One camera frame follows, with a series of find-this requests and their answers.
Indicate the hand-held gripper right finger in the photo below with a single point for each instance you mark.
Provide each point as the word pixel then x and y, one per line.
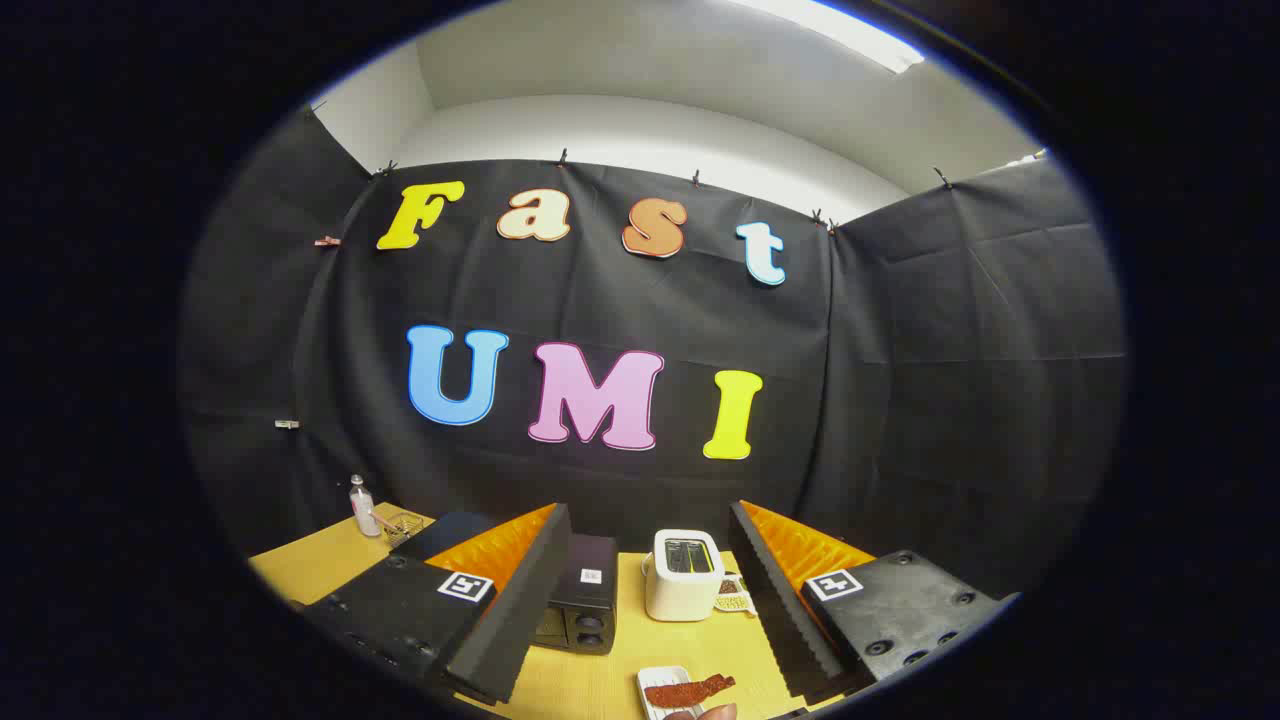
pixel 780 600

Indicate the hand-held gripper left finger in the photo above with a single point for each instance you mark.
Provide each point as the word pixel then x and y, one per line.
pixel 520 600

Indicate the black toaster oven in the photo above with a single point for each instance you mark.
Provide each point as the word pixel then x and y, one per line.
pixel 590 605

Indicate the reddish brown meat piece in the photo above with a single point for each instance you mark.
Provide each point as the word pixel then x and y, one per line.
pixel 685 691

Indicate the white pop-up toaster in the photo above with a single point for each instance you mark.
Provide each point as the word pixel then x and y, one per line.
pixel 682 595

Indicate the white divided dish with beans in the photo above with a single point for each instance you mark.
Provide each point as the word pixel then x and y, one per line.
pixel 732 600

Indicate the small white rectangular tray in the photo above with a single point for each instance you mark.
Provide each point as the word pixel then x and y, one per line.
pixel 655 678

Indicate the clear plastic bottle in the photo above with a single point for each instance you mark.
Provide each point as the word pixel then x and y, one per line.
pixel 364 512

